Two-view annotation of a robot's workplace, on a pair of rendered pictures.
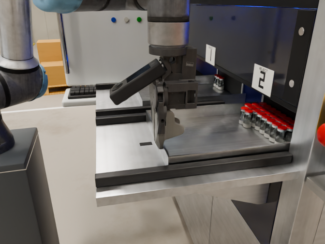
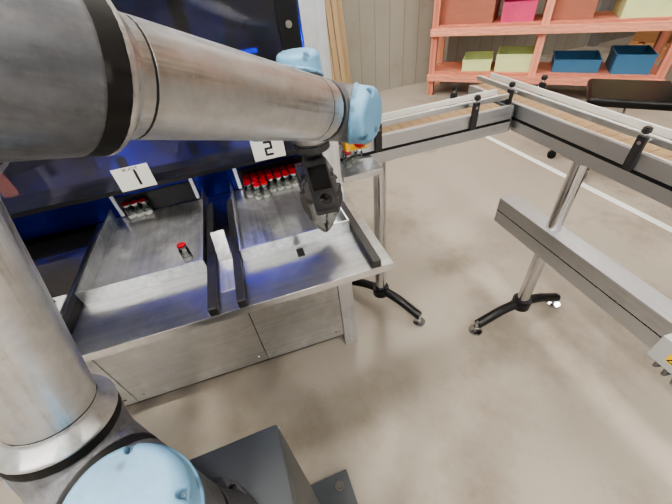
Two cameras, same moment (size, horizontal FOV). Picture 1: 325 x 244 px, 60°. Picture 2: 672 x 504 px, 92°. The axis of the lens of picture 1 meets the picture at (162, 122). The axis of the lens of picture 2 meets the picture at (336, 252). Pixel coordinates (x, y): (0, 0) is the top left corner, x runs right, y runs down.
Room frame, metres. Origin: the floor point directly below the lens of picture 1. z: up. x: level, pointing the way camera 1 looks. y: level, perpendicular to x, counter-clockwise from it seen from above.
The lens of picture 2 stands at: (0.52, 0.61, 1.37)
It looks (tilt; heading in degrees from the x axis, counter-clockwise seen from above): 41 degrees down; 270
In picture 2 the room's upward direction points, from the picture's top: 7 degrees counter-clockwise
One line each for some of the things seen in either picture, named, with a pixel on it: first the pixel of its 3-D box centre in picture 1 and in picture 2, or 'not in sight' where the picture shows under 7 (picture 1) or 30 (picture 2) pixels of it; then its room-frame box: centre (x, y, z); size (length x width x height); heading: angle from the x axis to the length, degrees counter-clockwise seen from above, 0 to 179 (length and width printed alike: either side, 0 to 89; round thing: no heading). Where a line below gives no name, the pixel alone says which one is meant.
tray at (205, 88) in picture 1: (184, 90); (153, 236); (0.97, -0.08, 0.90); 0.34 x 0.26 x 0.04; 102
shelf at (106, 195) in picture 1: (177, 116); (225, 243); (0.79, -0.05, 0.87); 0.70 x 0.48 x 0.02; 12
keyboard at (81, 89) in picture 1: (113, 89); not in sight; (1.25, 0.22, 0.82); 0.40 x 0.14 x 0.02; 102
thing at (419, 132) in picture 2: not in sight; (417, 123); (0.17, -0.52, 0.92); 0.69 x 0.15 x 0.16; 12
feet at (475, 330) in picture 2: not in sight; (518, 308); (-0.31, -0.29, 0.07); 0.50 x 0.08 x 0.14; 12
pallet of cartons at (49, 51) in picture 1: (78, 64); not in sight; (4.17, 1.24, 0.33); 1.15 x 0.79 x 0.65; 105
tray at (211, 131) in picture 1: (222, 129); (283, 204); (0.64, -0.15, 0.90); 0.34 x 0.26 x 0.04; 103
